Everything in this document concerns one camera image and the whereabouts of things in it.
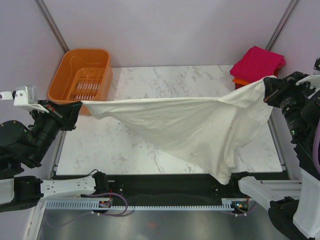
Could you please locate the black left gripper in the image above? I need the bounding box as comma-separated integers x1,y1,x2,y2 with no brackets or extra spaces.
30,99,86,166

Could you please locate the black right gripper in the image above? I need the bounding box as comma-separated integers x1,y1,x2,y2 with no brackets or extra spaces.
265,71,320,142

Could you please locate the cream white t shirt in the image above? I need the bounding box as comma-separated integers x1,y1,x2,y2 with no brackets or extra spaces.
84,80,272,185

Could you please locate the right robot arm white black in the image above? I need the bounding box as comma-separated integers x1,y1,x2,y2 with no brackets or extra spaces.
229,71,320,240

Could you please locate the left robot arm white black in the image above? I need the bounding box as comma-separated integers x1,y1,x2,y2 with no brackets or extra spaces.
0,100,110,212

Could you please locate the magenta folded t shirt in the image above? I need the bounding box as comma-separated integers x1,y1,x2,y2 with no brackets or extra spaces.
229,46,286,84

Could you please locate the dark red folded t shirt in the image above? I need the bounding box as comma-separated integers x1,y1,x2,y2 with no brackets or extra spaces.
234,68,280,90

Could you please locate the orange folded t shirt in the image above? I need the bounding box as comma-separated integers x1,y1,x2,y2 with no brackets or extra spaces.
232,77,250,86

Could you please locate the orange plastic basket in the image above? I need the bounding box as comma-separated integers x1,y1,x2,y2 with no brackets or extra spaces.
47,48,113,104

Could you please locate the right aluminium frame post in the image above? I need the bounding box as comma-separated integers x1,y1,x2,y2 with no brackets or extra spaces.
265,0,300,51

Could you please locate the aluminium frame post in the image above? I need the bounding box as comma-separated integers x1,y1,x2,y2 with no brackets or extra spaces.
34,0,70,53
265,0,300,51

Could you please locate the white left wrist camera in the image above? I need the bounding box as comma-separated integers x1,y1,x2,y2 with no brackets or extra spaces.
0,85,42,112

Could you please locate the white slotted cable duct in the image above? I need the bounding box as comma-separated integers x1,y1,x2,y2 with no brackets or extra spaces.
45,198,235,211

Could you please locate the left aluminium frame post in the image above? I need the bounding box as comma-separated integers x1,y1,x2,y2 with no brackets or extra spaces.
34,0,70,53

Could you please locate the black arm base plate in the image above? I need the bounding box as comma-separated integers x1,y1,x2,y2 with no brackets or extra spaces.
94,174,247,206

